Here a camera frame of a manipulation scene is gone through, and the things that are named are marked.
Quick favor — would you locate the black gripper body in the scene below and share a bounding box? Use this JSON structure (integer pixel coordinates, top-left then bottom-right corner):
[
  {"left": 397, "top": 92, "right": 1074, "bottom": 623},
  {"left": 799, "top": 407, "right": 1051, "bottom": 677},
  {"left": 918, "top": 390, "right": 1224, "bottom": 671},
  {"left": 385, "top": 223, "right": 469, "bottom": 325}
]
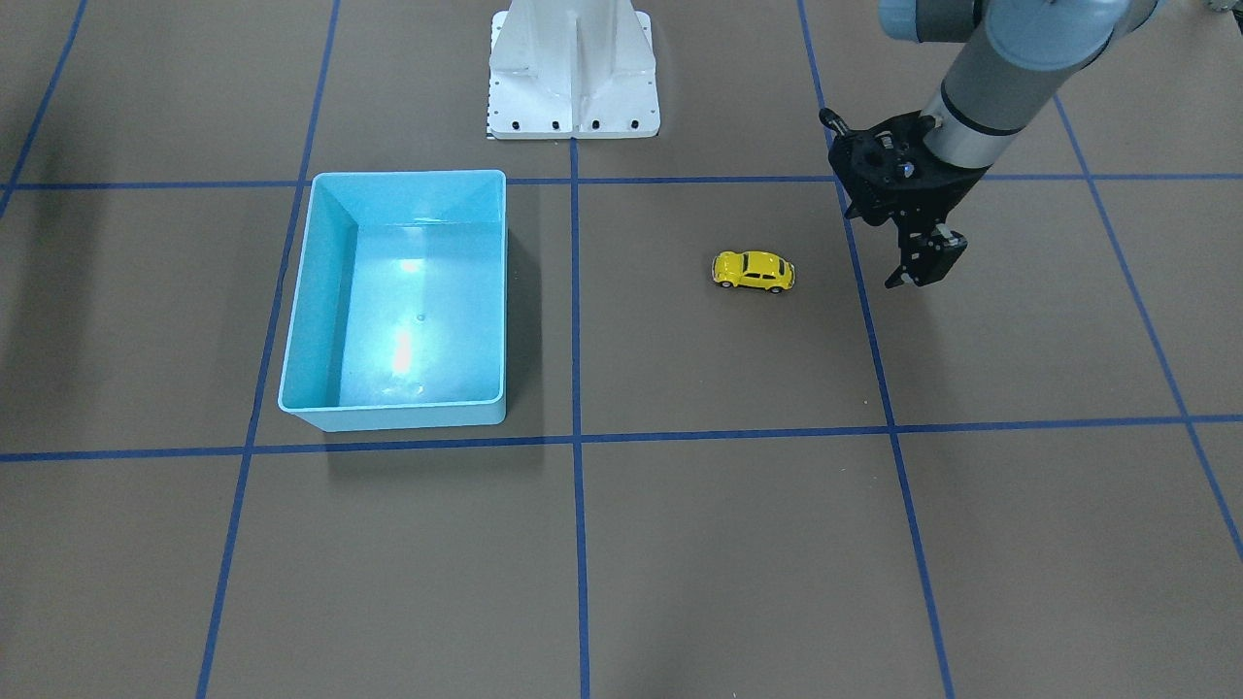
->
[{"left": 827, "top": 112, "right": 989, "bottom": 228}]

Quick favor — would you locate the yellow beetle toy car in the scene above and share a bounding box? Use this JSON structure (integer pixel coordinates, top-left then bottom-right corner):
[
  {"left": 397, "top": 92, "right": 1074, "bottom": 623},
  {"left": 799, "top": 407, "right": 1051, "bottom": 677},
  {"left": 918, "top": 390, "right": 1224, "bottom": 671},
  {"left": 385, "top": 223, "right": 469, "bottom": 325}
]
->
[{"left": 711, "top": 250, "right": 796, "bottom": 295}]

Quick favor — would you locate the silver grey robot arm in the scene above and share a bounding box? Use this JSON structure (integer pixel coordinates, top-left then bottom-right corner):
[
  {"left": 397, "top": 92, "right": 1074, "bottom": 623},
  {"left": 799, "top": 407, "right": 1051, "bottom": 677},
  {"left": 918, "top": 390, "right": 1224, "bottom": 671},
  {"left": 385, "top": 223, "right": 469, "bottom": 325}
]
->
[{"left": 820, "top": 1, "right": 1161, "bottom": 289}]

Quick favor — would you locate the teal plastic bin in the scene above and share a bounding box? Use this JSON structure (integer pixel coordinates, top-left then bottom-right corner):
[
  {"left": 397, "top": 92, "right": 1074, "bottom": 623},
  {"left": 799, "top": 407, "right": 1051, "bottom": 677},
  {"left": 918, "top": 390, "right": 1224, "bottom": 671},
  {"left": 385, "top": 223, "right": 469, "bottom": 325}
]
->
[{"left": 277, "top": 169, "right": 508, "bottom": 432}]

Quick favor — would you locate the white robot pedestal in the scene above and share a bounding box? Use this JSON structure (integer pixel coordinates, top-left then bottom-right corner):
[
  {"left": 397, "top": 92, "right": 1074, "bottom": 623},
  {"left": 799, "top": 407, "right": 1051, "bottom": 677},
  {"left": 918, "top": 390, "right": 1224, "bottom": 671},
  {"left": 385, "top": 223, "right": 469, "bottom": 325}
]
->
[{"left": 486, "top": 1, "right": 661, "bottom": 141}]

